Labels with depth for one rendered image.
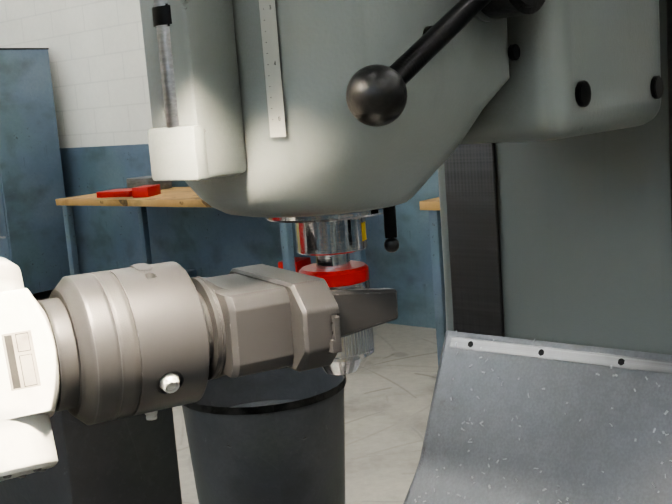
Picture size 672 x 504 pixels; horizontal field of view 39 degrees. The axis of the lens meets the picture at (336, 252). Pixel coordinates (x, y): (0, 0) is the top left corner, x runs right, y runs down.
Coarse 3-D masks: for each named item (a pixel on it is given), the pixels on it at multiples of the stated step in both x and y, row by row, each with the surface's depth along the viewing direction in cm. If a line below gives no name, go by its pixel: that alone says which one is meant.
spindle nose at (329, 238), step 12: (300, 228) 62; (312, 228) 61; (324, 228) 61; (336, 228) 61; (348, 228) 62; (360, 228) 62; (300, 240) 62; (312, 240) 62; (324, 240) 61; (336, 240) 61; (348, 240) 62; (360, 240) 62; (300, 252) 63; (312, 252) 62; (324, 252) 61; (336, 252) 61; (348, 252) 62
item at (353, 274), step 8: (312, 264) 65; (352, 264) 64; (360, 264) 64; (304, 272) 63; (312, 272) 62; (320, 272) 62; (328, 272) 62; (336, 272) 62; (344, 272) 62; (352, 272) 62; (360, 272) 62; (368, 272) 64; (328, 280) 62; (336, 280) 62; (344, 280) 62; (352, 280) 62; (360, 280) 63
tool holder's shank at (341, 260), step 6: (318, 258) 63; (324, 258) 63; (330, 258) 63; (336, 258) 63; (342, 258) 63; (348, 258) 63; (318, 264) 63; (324, 264) 63; (330, 264) 63; (336, 264) 63; (342, 264) 63; (348, 264) 63
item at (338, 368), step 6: (354, 360) 64; (360, 360) 64; (324, 366) 64; (330, 366) 64; (336, 366) 64; (342, 366) 64; (348, 366) 64; (354, 366) 64; (330, 372) 64; (336, 372) 64; (342, 372) 64; (348, 372) 64
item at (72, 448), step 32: (64, 416) 84; (160, 416) 92; (64, 448) 85; (96, 448) 87; (128, 448) 89; (160, 448) 92; (32, 480) 90; (64, 480) 86; (96, 480) 87; (128, 480) 90; (160, 480) 92
